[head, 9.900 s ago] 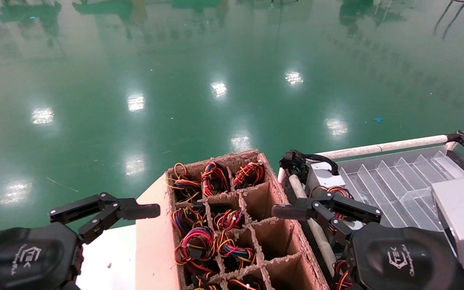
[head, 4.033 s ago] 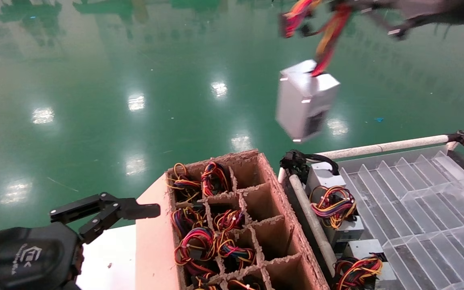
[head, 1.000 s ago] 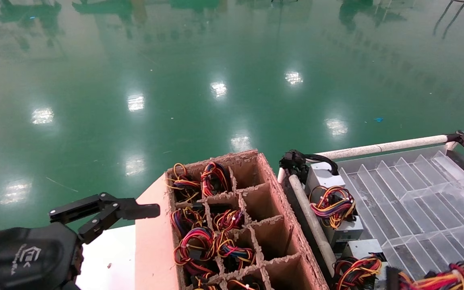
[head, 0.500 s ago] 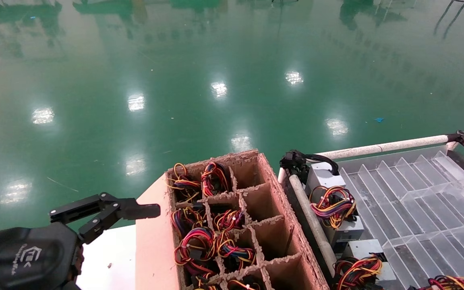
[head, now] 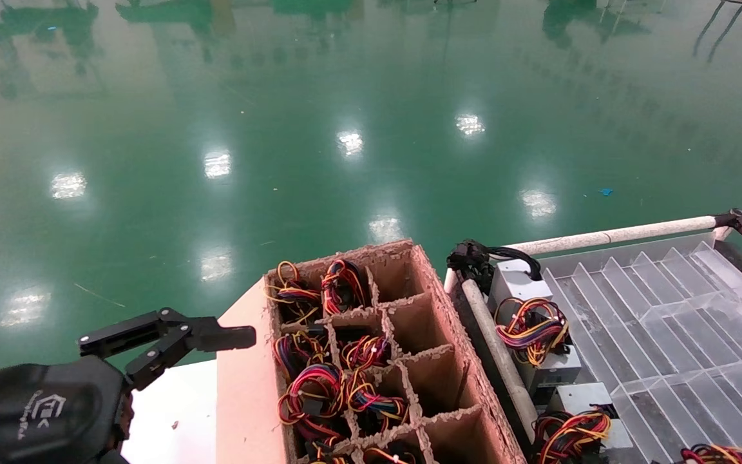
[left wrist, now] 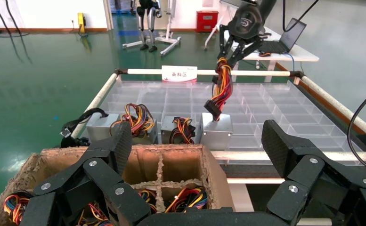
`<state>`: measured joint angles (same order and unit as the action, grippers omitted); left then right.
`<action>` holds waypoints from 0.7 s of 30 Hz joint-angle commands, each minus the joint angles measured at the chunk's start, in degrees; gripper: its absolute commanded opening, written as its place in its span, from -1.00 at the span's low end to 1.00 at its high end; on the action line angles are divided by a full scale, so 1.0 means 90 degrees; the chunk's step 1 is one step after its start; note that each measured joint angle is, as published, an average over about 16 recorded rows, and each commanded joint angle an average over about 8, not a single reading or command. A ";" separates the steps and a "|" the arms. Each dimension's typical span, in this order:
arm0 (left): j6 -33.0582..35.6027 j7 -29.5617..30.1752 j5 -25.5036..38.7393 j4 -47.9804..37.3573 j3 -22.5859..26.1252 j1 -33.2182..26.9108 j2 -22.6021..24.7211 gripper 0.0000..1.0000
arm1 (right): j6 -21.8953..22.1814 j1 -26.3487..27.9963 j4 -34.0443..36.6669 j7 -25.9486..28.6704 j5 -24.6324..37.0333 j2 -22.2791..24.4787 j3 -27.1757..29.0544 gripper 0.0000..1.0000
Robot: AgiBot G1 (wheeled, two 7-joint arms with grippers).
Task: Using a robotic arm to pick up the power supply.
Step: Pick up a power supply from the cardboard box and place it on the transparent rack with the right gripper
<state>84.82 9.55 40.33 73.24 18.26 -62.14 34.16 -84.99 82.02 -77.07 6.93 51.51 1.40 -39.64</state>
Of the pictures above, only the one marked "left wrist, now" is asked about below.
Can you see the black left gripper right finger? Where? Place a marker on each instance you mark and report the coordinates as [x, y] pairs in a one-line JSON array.
[[310, 174]]

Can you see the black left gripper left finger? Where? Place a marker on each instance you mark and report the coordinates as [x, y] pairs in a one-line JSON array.
[[76, 181]]

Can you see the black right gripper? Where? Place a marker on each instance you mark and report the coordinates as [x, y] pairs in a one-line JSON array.
[[247, 21]]

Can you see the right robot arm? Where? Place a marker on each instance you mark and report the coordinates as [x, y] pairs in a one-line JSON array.
[[268, 4]]

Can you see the orange computer mouse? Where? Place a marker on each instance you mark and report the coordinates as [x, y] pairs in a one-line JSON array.
[[265, 54]]

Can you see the red cabinet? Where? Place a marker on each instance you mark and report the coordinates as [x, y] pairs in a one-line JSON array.
[[207, 21]]

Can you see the black laptop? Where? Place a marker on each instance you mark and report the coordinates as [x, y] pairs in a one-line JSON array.
[[292, 34]]

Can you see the white sign with red stripe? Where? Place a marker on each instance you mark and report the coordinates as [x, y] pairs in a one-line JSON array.
[[179, 75]]

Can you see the white desk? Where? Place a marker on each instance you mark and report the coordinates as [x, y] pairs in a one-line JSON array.
[[298, 56]]

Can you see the white robot support stand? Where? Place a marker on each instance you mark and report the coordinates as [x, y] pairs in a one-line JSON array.
[[170, 43]]

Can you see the clear plastic divider tray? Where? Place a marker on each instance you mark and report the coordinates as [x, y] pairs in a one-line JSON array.
[[264, 106]]

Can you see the black pipe corner joint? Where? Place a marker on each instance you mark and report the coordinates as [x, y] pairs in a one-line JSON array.
[[297, 75], [120, 72]]

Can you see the humanoid robot legs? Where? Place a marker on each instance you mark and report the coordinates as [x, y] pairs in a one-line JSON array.
[[151, 18]]

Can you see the brown cardboard divider box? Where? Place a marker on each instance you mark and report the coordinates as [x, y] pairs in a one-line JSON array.
[[214, 184]]

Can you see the yellow floor unit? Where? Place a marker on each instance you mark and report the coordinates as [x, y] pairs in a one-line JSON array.
[[81, 21]]

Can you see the white frame pipe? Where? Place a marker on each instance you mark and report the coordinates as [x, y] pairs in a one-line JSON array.
[[342, 109], [100, 96], [248, 156], [248, 73]]

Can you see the white table frame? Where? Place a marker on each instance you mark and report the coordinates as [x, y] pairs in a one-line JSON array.
[[242, 196]]

